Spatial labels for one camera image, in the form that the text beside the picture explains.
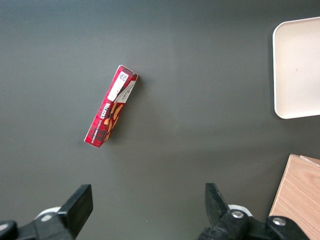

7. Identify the cream plastic tray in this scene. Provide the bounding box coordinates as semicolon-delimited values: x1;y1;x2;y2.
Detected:
272;16;320;120

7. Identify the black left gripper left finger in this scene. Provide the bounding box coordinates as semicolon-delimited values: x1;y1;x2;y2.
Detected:
0;184;94;240

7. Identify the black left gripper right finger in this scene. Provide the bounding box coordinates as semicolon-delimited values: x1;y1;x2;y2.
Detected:
197;182;311;240

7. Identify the red tartan shortbread box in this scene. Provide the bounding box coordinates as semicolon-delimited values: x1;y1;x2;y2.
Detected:
83;64;140;150

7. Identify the light wooden board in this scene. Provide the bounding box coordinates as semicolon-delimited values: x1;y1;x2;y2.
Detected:
268;153;320;240

